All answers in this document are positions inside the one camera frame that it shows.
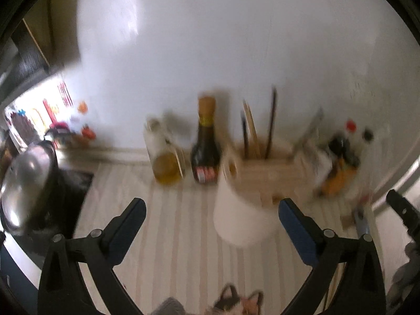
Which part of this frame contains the dark bottle cork top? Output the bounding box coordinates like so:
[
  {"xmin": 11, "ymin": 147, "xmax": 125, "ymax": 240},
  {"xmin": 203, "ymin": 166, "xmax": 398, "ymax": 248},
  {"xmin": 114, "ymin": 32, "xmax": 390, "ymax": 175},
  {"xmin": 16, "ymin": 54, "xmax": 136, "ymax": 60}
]
[{"xmin": 190, "ymin": 95, "xmax": 221, "ymax": 184}]

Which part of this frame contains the pink utensil holder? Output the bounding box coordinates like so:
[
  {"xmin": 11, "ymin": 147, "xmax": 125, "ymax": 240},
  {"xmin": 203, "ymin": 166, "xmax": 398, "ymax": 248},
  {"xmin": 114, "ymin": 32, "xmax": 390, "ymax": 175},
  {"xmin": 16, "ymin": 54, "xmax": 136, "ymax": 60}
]
[{"xmin": 213, "ymin": 139, "xmax": 315, "ymax": 248}]

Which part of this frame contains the oil dispenser bottle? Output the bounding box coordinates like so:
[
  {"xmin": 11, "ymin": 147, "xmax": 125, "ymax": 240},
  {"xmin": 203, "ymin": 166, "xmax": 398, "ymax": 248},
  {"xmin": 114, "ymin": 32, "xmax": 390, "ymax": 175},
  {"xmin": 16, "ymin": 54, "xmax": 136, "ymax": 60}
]
[{"xmin": 143, "ymin": 116, "xmax": 185, "ymax": 186}]

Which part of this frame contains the thin black chopstick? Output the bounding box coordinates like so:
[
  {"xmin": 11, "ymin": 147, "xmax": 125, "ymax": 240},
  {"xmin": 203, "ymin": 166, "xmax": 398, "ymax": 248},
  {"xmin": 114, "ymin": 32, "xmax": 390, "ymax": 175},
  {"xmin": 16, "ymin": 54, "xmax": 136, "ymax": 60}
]
[{"xmin": 241, "ymin": 112, "xmax": 248, "ymax": 159}]

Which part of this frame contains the light wooden chopstick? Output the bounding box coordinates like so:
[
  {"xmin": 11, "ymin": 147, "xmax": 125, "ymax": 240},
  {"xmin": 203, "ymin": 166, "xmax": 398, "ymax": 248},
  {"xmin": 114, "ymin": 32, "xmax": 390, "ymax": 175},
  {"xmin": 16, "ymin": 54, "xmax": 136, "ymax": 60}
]
[{"xmin": 243, "ymin": 100, "xmax": 261, "ymax": 159}]

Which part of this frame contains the dark bottle black cap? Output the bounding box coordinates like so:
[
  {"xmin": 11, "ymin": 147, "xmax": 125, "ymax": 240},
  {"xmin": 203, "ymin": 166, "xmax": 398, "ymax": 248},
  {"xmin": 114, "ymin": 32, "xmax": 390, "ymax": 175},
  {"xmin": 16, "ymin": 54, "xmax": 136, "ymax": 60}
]
[{"xmin": 356, "ymin": 127, "xmax": 374, "ymax": 157}]

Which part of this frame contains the soy sauce bottle red cap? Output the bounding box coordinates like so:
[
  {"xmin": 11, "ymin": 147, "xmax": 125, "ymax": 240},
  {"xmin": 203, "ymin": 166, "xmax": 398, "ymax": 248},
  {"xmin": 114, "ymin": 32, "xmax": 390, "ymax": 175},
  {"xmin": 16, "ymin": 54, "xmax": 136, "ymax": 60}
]
[{"xmin": 319, "ymin": 119, "xmax": 362, "ymax": 198}]

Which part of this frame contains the range hood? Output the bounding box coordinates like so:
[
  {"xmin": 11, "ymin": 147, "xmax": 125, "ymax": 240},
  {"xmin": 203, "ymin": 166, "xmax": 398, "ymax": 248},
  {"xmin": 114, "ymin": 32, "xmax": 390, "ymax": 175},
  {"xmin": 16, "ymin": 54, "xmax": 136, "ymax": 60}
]
[{"xmin": 1, "ymin": 19, "xmax": 51, "ymax": 104}]

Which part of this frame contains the black gas stove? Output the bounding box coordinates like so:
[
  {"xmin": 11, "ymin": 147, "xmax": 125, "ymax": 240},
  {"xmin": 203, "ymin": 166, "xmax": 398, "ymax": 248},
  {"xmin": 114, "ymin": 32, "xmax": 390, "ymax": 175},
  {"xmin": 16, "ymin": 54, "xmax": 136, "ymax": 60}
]
[{"xmin": 14, "ymin": 169, "xmax": 94, "ymax": 268}]

